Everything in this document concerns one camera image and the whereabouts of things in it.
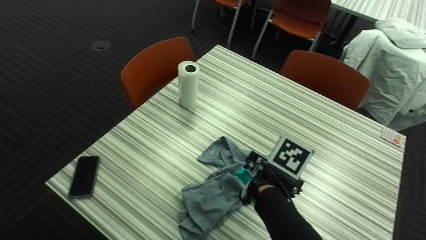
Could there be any white marker cube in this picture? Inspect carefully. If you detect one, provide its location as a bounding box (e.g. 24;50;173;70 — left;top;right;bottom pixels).
267;133;316;181

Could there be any striped background table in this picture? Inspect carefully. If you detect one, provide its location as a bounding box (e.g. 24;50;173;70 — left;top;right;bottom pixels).
329;0;426;32

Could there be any round floor outlet cover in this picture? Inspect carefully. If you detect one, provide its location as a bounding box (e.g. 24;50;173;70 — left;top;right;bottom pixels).
91;39;112;52

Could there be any orange chair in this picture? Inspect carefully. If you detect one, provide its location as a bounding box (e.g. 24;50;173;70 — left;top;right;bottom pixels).
120;36;197;111
279;49;372;112
191;0;253;48
251;0;334;60

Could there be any white paper towel roll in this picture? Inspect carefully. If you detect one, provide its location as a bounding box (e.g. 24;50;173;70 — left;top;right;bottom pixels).
177;60;201;111

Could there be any black smartphone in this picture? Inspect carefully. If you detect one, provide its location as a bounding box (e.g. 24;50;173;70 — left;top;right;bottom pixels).
67;155;102;199

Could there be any grey cloth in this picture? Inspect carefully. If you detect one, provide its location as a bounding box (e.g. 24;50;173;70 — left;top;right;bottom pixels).
177;135;253;240

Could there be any white and orange sticker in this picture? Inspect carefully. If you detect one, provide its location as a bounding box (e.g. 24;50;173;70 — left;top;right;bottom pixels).
380;126;408;148

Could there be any pale grey jacket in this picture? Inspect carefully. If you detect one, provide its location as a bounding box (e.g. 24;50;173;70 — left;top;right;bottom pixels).
340;17;426;132

